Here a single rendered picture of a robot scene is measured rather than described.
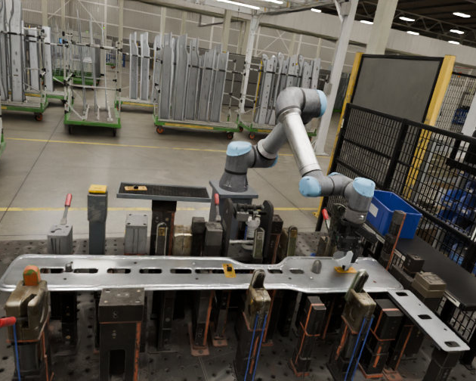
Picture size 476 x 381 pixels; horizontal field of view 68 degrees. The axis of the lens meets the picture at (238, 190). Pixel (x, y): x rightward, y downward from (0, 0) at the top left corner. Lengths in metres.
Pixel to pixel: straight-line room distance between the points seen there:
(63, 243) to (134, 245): 0.24
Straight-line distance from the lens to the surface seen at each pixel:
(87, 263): 1.30
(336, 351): 1.41
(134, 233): 1.32
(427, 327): 1.34
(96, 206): 1.49
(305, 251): 2.18
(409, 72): 3.73
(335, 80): 8.22
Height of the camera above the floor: 1.70
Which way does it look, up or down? 20 degrees down
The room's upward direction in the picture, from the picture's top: 9 degrees clockwise
